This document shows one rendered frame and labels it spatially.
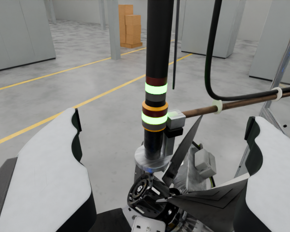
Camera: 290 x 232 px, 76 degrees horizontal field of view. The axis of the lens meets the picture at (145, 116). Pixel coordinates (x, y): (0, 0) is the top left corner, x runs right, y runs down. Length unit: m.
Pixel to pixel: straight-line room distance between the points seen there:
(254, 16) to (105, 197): 11.64
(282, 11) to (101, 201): 5.27
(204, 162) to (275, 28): 5.07
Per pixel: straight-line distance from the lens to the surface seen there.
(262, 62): 5.81
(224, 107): 0.40
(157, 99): 0.29
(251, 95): 0.44
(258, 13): 12.42
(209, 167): 0.84
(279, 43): 5.72
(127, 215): 0.71
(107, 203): 2.08
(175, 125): 0.33
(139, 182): 0.65
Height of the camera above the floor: 1.72
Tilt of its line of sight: 32 degrees down
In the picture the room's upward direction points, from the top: 1 degrees clockwise
